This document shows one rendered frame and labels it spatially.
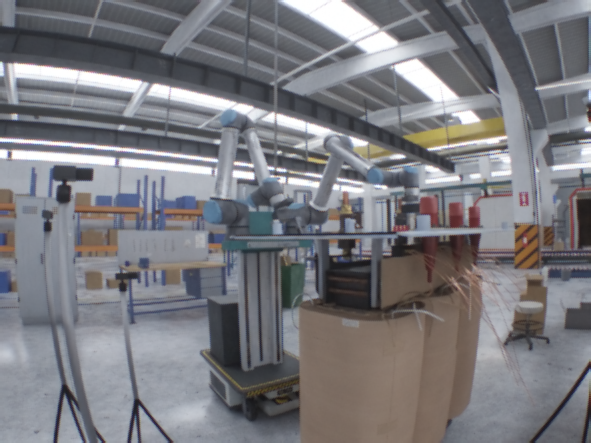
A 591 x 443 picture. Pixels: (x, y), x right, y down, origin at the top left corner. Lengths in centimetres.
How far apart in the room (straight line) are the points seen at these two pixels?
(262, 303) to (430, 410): 149
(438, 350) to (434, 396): 24
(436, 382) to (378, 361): 56
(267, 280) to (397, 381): 157
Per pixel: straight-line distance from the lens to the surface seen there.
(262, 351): 262
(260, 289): 248
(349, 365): 115
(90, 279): 876
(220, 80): 824
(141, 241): 591
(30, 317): 558
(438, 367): 159
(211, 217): 200
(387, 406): 122
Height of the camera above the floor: 136
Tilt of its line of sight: 2 degrees up
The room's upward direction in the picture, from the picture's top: 1 degrees counter-clockwise
